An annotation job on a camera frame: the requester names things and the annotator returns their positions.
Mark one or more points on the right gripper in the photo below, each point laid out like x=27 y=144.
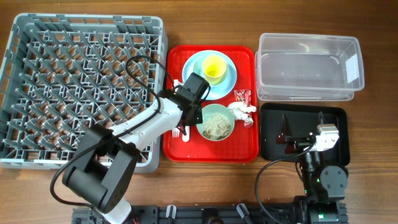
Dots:
x=285 y=135

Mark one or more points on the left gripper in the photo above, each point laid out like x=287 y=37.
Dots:
x=198 y=117

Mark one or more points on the white plastic fork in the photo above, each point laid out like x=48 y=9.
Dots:
x=176 y=131

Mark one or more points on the white plastic spoon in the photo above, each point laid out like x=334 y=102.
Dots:
x=186 y=136

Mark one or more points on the mint green bowl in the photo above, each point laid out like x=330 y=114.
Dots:
x=216 y=108

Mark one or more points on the white tissue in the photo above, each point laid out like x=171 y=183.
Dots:
x=241 y=111

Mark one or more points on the yellow plastic cup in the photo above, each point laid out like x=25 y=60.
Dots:
x=214 y=69

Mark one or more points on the red candy wrapper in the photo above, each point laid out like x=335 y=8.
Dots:
x=244 y=96

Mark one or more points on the rice food scraps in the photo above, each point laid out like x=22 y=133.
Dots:
x=216 y=126

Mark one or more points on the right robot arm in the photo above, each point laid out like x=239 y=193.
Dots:
x=324 y=183

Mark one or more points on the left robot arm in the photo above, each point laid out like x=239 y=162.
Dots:
x=105 y=160

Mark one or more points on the black waste tray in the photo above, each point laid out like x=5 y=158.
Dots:
x=302 y=120

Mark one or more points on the grey dishwasher rack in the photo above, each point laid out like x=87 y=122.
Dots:
x=63 y=73

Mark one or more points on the light blue plate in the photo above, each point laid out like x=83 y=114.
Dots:
x=194 y=65

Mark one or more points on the red plastic tray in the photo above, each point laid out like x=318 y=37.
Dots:
x=243 y=143

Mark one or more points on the clear plastic bin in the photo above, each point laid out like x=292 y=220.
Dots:
x=308 y=67

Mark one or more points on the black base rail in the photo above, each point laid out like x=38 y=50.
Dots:
x=200 y=215

